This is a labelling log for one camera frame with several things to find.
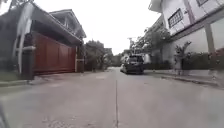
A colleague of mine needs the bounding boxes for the house with dark roof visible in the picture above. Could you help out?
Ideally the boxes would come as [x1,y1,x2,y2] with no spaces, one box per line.
[0,2,88,81]

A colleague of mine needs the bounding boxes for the dark green hedge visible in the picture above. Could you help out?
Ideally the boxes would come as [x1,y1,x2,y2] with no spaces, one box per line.
[151,51,224,71]

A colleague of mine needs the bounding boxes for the tree beside white building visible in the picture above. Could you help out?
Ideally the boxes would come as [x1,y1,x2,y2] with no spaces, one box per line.
[129,24,172,64]

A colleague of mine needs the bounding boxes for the red-brown wooden gate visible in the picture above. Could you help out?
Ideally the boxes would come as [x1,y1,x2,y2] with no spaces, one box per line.
[32,31,78,76]

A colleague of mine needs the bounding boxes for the small pale tree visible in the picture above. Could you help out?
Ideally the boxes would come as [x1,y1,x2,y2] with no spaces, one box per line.
[173,41,193,76]

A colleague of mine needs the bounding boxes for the green trees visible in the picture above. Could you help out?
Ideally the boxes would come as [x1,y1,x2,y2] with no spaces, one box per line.
[83,39,114,72]

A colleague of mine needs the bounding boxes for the raised concrete kerb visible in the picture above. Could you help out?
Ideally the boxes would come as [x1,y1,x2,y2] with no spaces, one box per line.
[144,69,224,89]

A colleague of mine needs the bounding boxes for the dark gate pillar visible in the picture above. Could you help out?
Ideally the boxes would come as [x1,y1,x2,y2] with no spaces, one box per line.
[21,33,36,81]

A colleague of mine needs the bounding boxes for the white building with barred window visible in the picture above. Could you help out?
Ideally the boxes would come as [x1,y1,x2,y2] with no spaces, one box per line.
[148,0,224,73]

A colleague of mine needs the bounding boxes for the grey concrete road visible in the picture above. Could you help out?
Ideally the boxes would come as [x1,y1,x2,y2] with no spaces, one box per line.
[0,66,224,128]

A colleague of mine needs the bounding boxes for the dark parked car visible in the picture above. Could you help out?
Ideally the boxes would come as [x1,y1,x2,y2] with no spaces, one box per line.
[119,54,145,75]

